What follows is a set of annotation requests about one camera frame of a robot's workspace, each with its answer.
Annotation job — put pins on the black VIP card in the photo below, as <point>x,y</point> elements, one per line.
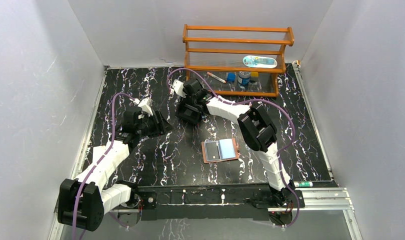
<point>212,152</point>

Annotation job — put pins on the red white marker pen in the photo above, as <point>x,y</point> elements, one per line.
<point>216,77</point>

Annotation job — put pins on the blue white can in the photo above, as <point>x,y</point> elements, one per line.
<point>244,78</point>

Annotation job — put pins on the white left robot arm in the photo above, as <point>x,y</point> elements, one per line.
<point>83,201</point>

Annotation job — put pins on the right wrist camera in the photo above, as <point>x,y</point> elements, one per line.
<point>187,88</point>

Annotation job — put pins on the black card dispenser box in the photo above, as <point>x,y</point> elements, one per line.
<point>188,111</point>

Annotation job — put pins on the blue white packaged item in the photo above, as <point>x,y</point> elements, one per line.
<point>253,61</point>

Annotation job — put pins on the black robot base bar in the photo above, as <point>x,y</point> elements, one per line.
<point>256,201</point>

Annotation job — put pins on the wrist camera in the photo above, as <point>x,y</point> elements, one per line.
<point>187,88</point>
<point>140,110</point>

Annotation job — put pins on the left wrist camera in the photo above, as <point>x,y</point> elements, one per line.
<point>140,110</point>

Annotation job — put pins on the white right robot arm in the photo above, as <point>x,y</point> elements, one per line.
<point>256,126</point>

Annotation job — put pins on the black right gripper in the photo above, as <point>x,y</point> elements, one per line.
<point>188,97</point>

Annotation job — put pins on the small blue cube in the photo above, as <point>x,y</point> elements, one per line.
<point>230,77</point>

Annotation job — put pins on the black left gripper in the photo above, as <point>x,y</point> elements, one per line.
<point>156,122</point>

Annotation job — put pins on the green white marker pen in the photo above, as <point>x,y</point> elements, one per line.
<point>303,184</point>

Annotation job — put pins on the orange wooden shelf rack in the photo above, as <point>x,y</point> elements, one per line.
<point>223,49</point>

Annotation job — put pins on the brown leather card holder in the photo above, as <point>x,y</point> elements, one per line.
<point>229,150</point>

